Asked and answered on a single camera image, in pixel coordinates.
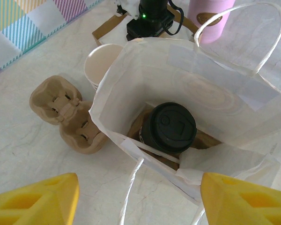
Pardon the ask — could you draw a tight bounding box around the pink straw holder cup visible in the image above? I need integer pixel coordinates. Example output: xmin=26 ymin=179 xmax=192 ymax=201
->
xmin=186 ymin=0 xmax=236 ymax=45

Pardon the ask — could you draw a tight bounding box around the stack of paper cups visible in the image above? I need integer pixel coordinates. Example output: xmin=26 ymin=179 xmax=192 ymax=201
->
xmin=83 ymin=43 xmax=125 ymax=91

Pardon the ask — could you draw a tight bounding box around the stack of cardboard cup carriers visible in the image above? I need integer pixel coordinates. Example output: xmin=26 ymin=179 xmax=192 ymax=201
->
xmin=29 ymin=75 xmax=108 ymax=155

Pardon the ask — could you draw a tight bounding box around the white paper bag with handles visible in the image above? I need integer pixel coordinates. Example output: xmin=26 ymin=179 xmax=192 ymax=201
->
xmin=88 ymin=1 xmax=281 ymax=225

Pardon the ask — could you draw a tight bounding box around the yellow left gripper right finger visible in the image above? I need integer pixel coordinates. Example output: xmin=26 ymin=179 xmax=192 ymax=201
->
xmin=200 ymin=172 xmax=281 ymax=225

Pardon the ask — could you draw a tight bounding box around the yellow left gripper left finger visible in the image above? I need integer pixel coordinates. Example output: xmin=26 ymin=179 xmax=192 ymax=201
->
xmin=0 ymin=172 xmax=80 ymax=225

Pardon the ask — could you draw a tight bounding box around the cardboard cup carrier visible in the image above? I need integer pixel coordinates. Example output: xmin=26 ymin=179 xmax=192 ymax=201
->
xmin=127 ymin=112 xmax=223 ymax=171

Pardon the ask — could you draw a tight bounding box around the black paper coffee cup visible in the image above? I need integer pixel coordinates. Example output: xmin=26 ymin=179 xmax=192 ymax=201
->
xmin=137 ymin=121 xmax=160 ymax=150

